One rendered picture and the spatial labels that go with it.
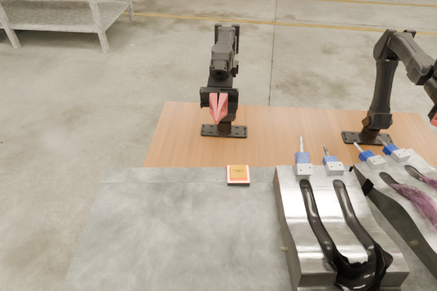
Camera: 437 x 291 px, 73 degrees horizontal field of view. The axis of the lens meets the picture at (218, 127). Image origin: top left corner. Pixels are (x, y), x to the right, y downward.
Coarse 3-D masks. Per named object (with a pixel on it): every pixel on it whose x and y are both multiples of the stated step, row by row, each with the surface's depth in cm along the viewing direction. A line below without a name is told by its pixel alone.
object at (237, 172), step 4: (232, 168) 106; (236, 168) 106; (240, 168) 106; (244, 168) 106; (232, 172) 105; (236, 172) 105; (240, 172) 105; (244, 172) 105; (232, 176) 104; (236, 176) 104; (240, 176) 104; (244, 176) 104; (232, 180) 104; (236, 180) 104; (240, 180) 104; (244, 180) 104
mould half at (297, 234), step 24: (288, 168) 99; (288, 192) 92; (360, 192) 92; (288, 216) 87; (336, 216) 87; (360, 216) 87; (288, 240) 83; (312, 240) 77; (336, 240) 77; (384, 240) 77; (288, 264) 83; (312, 264) 71; (312, 288) 73; (336, 288) 73; (384, 288) 73
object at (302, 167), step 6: (300, 138) 99; (300, 144) 99; (300, 150) 98; (300, 156) 97; (306, 156) 97; (300, 162) 96; (306, 162) 96; (294, 168) 98; (300, 168) 94; (306, 168) 94; (312, 168) 94; (300, 174) 94; (306, 174) 94; (312, 174) 94
